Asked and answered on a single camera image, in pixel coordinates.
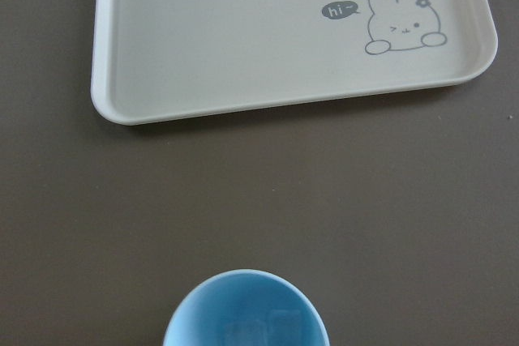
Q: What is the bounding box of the blue plastic cup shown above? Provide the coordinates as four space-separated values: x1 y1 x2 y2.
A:
162 269 330 345

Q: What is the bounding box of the cream bunny tray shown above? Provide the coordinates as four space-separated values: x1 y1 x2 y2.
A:
91 0 498 125

